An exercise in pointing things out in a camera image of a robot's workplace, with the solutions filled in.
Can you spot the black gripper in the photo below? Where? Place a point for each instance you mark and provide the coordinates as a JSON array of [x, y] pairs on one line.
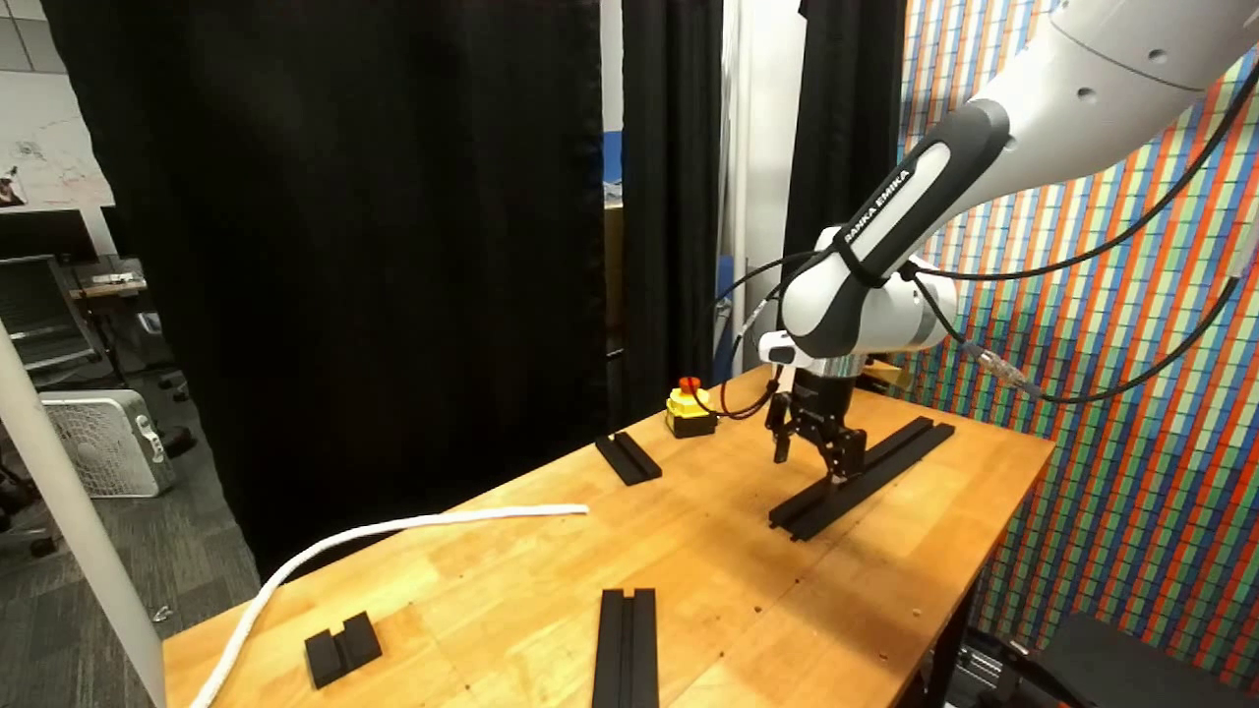
[[827, 403]]

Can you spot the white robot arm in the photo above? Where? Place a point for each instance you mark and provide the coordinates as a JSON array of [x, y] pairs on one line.
[[1096, 85]]

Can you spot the yellow red emergency stop button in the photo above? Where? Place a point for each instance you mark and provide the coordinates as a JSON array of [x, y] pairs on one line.
[[686, 412]]

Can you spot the short black board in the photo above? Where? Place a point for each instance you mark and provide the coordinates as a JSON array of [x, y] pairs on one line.
[[627, 459]]

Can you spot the bottom long black board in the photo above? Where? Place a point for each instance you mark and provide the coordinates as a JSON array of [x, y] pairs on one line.
[[627, 652]]

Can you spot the colourful patterned panel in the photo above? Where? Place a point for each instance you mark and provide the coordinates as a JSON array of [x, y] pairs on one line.
[[1118, 315]]

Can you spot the black curtain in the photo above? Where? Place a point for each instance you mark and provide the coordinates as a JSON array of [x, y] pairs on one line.
[[372, 235]]

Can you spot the small black block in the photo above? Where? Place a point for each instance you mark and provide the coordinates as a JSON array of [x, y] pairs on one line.
[[334, 655]]

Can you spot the grey computer case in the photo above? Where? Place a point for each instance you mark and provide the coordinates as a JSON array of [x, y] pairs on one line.
[[113, 441]]

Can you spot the white metal pole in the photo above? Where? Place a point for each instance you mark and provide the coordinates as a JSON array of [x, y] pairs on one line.
[[77, 520]]

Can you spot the yellow white wrist camera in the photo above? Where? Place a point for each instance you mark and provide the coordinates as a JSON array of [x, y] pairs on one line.
[[776, 348]]

